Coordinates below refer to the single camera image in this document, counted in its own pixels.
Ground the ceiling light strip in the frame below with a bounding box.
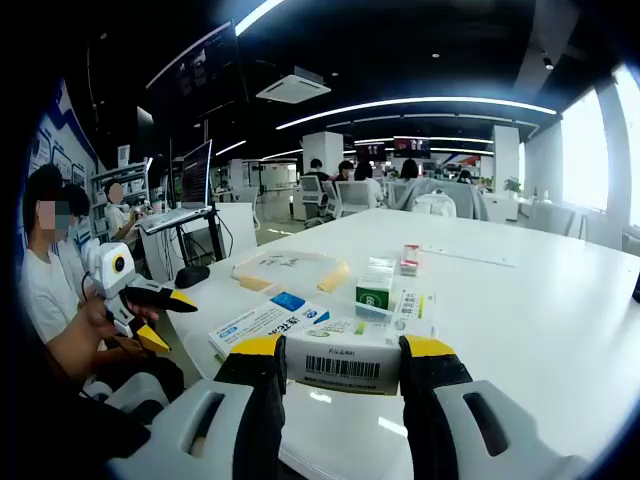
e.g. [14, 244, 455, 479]
[234, 0, 286, 36]
[275, 96, 558, 131]

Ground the person's black clothing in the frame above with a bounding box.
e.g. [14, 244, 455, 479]
[27, 349, 186, 480]

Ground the clear plastic storage box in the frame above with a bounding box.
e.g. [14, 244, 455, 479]
[182, 279, 444, 480]

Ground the green white medicine box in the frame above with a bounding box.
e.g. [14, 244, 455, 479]
[355, 256, 397, 322]

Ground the red white medicine box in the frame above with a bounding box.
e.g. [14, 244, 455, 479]
[399, 244, 421, 277]

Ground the white low cabinet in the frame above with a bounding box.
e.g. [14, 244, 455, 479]
[217, 201, 259, 261]

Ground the ceiling air conditioner unit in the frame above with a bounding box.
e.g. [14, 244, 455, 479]
[255, 66, 332, 105]

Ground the person's left hand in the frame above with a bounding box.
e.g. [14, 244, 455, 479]
[82, 297, 161, 356]

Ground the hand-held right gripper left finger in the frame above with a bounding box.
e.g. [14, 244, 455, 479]
[107, 333, 289, 480]

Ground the blue white wall poster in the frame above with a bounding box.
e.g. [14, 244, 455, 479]
[19, 77, 101, 211]

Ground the white printed medicine box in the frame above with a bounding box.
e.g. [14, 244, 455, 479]
[208, 288, 440, 359]

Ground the clear yellow-trimmed zip pouch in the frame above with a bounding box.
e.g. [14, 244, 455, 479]
[230, 249, 351, 295]

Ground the open laptop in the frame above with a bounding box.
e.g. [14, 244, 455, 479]
[137, 139, 214, 235]

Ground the wall display screen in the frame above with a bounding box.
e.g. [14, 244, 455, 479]
[355, 142, 387, 162]
[393, 135, 432, 160]

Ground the grey jacket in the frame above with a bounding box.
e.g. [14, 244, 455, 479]
[394, 177, 489, 221]

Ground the black computer mouse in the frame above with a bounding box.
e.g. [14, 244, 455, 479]
[174, 265, 211, 290]

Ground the white mesh office chair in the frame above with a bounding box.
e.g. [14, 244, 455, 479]
[333, 179, 384, 219]
[298, 174, 327, 225]

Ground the white backpack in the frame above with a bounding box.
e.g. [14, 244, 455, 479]
[412, 188, 457, 219]

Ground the hanging dark screen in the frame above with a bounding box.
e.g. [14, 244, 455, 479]
[144, 19, 250, 132]

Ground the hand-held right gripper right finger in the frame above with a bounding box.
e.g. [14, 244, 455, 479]
[398, 333, 592, 480]

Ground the white barcode medicine box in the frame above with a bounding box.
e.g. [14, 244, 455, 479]
[284, 332, 404, 396]

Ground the metal storage shelf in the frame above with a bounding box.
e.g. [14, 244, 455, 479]
[89, 162, 151, 244]

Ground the white standing desk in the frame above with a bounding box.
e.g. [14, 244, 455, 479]
[137, 207, 224, 269]

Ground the clear plastic ruler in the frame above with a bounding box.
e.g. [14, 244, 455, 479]
[419, 243, 519, 269]

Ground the window with blinds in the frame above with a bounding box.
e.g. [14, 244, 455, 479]
[613, 64, 640, 227]
[559, 87, 610, 212]

